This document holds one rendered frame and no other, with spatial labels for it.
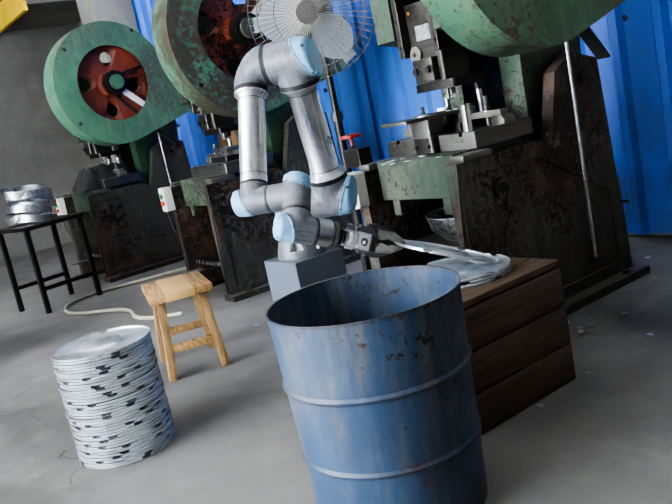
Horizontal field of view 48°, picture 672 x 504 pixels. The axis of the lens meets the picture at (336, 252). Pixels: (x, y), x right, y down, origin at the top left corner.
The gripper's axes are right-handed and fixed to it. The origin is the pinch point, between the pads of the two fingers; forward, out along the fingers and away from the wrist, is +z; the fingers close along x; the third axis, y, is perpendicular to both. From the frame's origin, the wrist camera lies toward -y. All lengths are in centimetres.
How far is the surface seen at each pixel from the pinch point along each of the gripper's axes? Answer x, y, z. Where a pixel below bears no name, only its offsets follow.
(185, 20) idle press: -82, 179, -45
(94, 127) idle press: -33, 345, -76
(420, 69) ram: -59, 60, 24
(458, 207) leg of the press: -13.0, 30.0, 31.7
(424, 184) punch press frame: -19, 51, 29
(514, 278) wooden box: 3.8, -19.1, 24.4
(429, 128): -39, 53, 28
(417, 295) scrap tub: 10.1, -28.8, -7.4
